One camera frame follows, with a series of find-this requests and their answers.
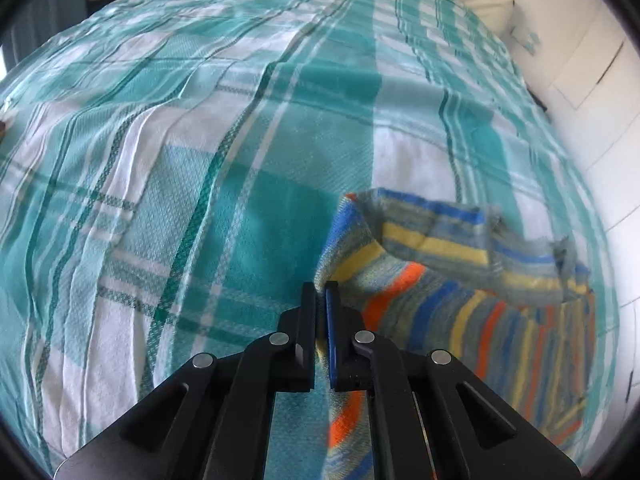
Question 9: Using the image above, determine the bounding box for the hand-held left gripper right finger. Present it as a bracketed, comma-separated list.
[325, 282, 583, 480]

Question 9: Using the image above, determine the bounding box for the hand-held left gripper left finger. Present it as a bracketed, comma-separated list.
[52, 282, 318, 480]

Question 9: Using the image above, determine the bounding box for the striped knit t-shirt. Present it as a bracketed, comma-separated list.
[314, 187, 599, 480]

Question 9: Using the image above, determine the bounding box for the teal plaid bedspread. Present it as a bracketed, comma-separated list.
[0, 0, 621, 476]

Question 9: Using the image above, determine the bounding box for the white wardrobe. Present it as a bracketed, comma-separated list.
[530, 0, 640, 311]

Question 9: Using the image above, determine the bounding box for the teal curtain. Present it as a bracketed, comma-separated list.
[10, 0, 66, 47]

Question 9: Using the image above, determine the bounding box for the wall socket plate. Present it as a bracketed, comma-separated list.
[510, 25, 544, 56]

